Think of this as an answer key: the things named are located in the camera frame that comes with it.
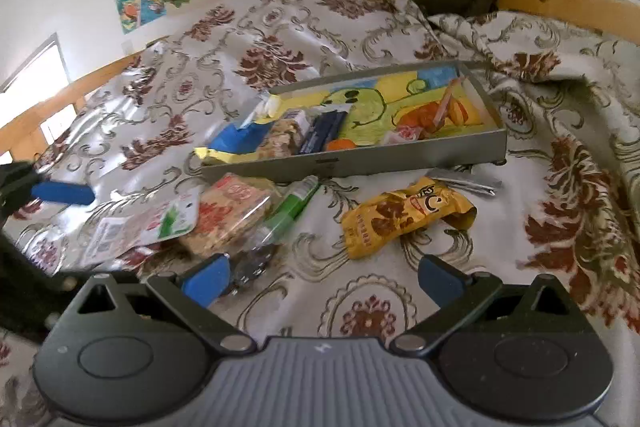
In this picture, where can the clear bag of nut snacks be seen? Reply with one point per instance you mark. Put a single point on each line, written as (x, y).
(285, 134)

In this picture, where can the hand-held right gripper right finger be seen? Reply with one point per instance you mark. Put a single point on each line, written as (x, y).
(442, 282)

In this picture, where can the white green snack pouch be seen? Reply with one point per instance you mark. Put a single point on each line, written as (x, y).
(130, 229)

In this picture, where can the yellow snack packet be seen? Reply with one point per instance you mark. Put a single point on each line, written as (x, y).
(395, 217)

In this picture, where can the orange red snack packet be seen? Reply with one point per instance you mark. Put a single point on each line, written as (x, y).
(430, 114)

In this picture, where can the green snack stick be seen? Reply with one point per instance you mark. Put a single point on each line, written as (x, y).
(292, 204)

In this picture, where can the silver foil packet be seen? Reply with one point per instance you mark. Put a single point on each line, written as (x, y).
(465, 182)

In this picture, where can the cartoon drawing paper liner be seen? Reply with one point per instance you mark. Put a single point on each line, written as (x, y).
(370, 107)

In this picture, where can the bright window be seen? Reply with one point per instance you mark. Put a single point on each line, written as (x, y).
(35, 92)

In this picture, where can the orange tangerine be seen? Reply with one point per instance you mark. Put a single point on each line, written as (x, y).
(342, 144)

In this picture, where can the grey metal tray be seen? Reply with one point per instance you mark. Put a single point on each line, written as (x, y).
(375, 162)

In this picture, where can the wooden bed frame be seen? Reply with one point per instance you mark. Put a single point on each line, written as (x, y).
(545, 2)

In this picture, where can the floral printed blanket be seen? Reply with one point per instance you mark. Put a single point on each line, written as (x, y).
(350, 32)

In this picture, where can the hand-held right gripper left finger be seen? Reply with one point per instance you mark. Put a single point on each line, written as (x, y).
(205, 282)

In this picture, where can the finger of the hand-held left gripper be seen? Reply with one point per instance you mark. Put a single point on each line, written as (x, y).
(62, 194)

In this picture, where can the small pink white packet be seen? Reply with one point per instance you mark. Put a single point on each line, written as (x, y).
(405, 135)

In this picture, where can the dark blue box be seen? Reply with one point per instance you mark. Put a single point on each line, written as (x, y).
(320, 132)

